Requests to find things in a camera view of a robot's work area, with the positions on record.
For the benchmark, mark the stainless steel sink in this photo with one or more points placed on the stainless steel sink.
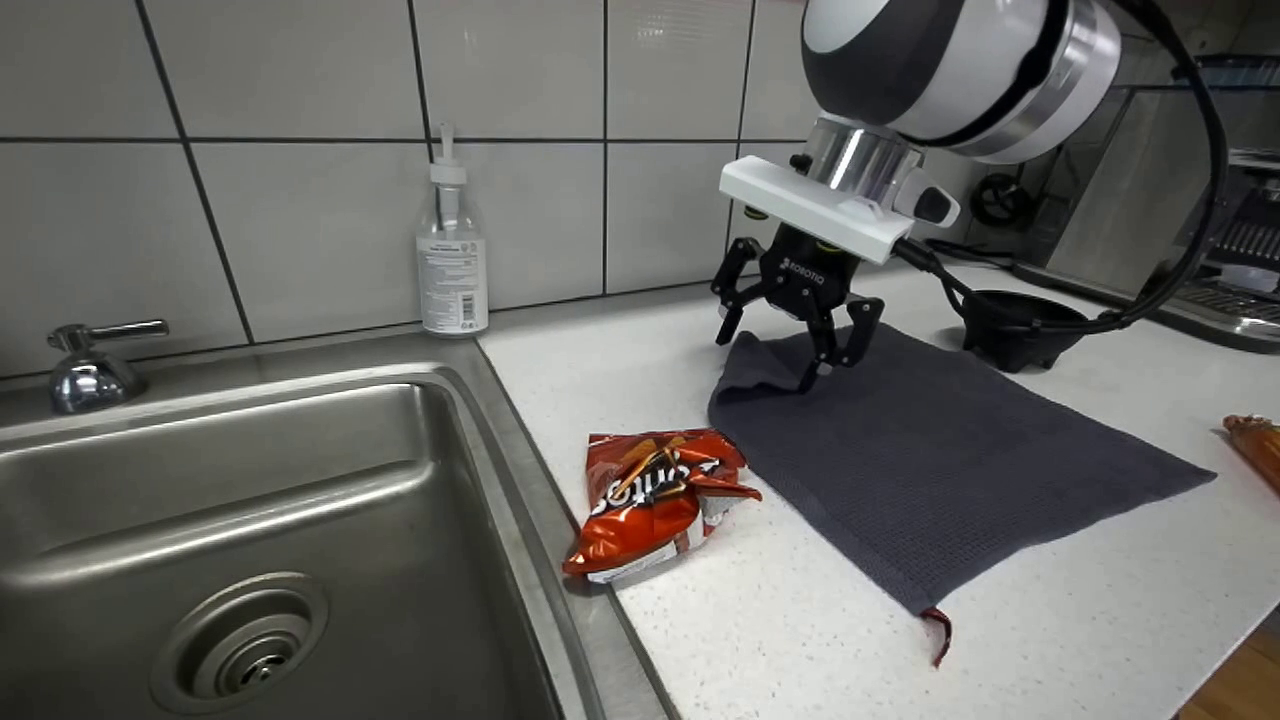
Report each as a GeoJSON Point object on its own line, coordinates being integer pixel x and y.
{"type": "Point", "coordinates": [267, 532]}

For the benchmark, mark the clear soap pump bottle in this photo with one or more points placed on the clear soap pump bottle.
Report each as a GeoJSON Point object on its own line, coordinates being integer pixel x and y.
{"type": "Point", "coordinates": [448, 273]}

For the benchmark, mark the grey waffle towel red tag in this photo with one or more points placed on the grey waffle towel red tag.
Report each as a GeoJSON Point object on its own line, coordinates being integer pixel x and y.
{"type": "Point", "coordinates": [932, 453]}

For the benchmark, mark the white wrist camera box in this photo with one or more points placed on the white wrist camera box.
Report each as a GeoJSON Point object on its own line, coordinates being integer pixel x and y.
{"type": "Point", "coordinates": [835, 211]}

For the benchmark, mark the black bowl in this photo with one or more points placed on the black bowl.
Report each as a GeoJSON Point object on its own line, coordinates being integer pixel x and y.
{"type": "Point", "coordinates": [1023, 326]}

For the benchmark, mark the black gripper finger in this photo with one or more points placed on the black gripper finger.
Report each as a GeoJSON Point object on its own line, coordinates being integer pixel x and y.
{"type": "Point", "coordinates": [852, 334]}
{"type": "Point", "coordinates": [737, 283]}

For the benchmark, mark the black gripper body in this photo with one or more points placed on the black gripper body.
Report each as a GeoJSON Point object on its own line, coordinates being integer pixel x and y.
{"type": "Point", "coordinates": [806, 273]}

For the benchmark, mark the red chips bag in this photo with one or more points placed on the red chips bag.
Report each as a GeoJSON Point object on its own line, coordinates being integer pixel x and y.
{"type": "Point", "coordinates": [654, 501]}

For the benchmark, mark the stainless espresso machine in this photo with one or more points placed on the stainless espresso machine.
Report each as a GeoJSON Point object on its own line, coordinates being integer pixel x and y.
{"type": "Point", "coordinates": [1225, 253]}

